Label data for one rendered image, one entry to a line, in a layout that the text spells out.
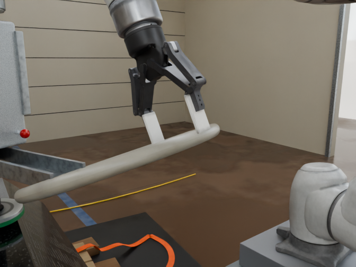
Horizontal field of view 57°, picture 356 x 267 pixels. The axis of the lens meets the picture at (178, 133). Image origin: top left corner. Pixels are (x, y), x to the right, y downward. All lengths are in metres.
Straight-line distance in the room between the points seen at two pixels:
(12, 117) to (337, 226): 1.06
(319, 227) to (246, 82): 5.57
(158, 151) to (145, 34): 0.21
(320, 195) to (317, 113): 4.66
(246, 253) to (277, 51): 5.10
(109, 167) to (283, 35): 5.53
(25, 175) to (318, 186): 0.82
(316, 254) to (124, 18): 0.83
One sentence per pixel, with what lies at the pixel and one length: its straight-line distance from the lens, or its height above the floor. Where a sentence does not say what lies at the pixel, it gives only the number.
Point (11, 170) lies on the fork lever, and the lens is 1.08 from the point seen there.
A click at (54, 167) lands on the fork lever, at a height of 1.14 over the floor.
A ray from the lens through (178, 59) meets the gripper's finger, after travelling 0.57.
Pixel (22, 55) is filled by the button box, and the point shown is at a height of 1.48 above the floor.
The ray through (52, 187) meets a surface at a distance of 0.61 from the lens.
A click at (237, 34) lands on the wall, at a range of 6.65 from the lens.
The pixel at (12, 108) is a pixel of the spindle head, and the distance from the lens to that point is 1.26.
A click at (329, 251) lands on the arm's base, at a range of 1.09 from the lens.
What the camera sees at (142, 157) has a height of 1.30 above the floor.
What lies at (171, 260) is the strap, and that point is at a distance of 2.61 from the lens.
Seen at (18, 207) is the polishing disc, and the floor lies 0.93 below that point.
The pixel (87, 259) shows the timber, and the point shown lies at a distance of 2.37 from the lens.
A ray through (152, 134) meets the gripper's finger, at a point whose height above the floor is 1.32.
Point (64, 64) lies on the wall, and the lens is 6.55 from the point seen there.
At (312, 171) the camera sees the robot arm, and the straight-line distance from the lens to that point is 1.02.
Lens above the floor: 1.47
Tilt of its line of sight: 13 degrees down
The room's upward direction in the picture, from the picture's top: straight up
